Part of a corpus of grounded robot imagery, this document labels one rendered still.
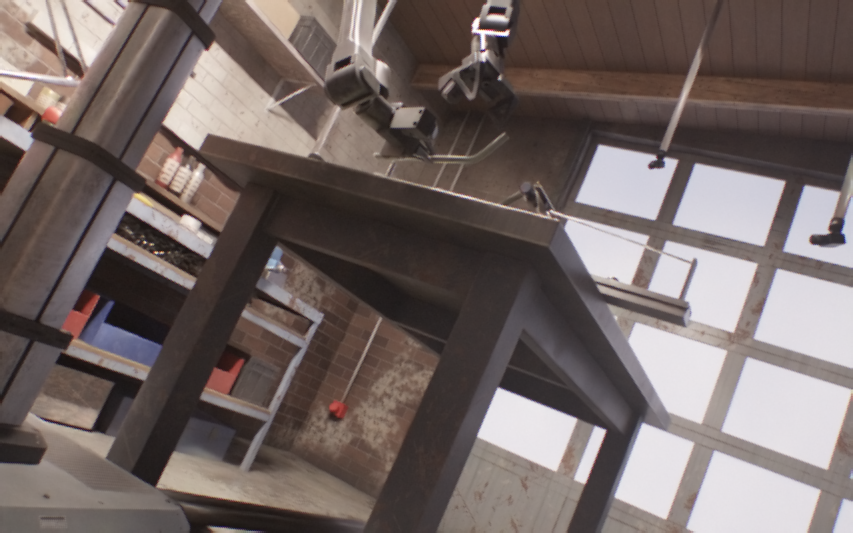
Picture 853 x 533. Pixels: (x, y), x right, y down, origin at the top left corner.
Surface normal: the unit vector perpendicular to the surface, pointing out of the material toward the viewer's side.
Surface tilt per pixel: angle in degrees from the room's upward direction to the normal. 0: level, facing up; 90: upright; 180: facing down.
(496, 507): 90
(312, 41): 90
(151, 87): 90
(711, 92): 90
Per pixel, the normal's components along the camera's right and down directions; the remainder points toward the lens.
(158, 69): 0.88, 0.33
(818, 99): -0.41, -0.37
